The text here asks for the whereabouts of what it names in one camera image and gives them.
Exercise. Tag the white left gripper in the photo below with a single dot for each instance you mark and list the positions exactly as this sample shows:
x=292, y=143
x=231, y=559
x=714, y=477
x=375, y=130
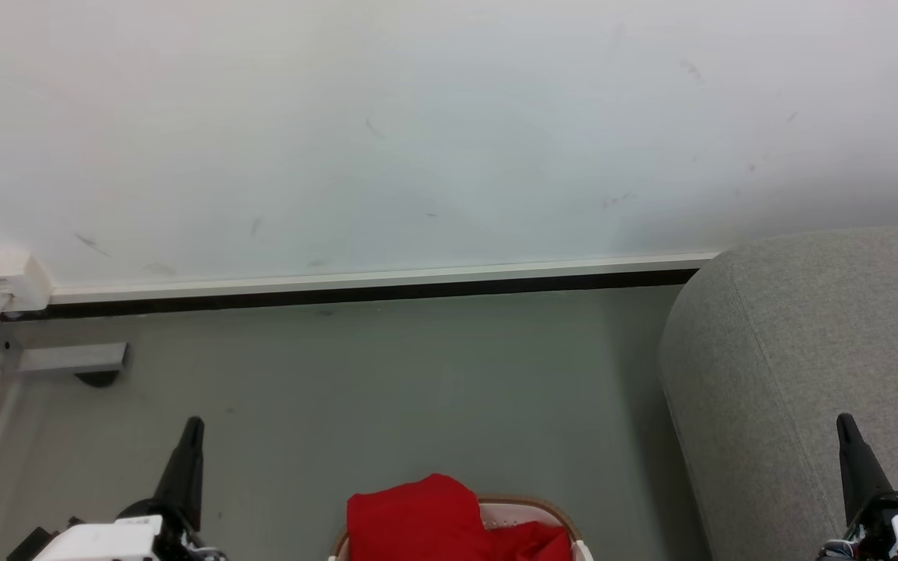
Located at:
x=106, y=541

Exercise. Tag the red clothing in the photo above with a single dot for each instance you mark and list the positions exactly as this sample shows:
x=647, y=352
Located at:
x=418, y=518

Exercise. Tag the grey fabric sofa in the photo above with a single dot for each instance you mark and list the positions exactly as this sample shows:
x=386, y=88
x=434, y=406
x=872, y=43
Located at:
x=800, y=374

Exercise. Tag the black caster wheel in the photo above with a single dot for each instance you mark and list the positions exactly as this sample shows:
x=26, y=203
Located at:
x=98, y=379

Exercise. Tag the white and black baseboard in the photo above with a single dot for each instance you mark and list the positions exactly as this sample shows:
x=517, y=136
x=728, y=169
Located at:
x=379, y=284

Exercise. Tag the white wall socket box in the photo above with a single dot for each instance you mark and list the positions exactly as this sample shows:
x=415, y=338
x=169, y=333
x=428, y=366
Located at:
x=8, y=280

